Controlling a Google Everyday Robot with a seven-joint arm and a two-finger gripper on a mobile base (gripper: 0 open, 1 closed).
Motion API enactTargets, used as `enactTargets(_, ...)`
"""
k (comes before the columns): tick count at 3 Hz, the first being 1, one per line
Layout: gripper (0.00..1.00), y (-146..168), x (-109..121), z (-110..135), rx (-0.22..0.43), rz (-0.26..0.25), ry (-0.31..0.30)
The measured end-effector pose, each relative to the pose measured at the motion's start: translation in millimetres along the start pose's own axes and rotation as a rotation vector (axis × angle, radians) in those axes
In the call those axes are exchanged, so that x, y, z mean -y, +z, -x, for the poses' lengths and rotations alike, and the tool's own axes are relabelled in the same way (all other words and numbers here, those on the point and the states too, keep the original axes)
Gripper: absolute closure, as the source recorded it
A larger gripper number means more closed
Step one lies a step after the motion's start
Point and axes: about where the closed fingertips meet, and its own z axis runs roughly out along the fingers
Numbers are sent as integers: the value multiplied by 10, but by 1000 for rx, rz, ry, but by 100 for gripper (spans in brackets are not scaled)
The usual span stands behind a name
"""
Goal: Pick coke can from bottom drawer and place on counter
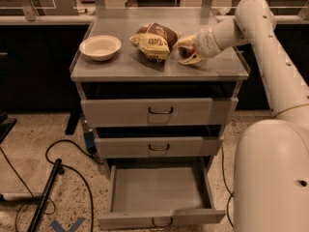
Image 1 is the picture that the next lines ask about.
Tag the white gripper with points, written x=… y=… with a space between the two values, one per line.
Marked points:
x=205 y=43

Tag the yellow brown chip bag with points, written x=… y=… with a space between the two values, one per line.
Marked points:
x=155 y=41

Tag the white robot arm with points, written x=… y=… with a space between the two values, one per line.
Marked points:
x=271 y=174

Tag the grey top drawer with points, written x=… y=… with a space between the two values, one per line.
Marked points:
x=158 y=112

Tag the grey drawer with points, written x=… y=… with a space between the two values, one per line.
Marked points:
x=158 y=112
x=157 y=147
x=158 y=195

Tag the grey metal drawer cabinet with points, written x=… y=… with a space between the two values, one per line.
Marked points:
x=131 y=75

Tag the grey middle drawer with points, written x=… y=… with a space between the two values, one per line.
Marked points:
x=157 y=147

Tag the grey bottom drawer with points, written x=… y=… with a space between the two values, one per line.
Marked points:
x=158 y=195

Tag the white bowl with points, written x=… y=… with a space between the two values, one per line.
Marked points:
x=100 y=48

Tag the blue box behind cabinet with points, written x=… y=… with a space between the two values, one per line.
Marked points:
x=90 y=142

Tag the black pole on floor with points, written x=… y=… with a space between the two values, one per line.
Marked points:
x=57 y=169

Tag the black stand base left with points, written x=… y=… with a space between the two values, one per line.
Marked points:
x=6 y=125

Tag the blue tape cross mark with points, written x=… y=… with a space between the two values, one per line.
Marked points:
x=73 y=227

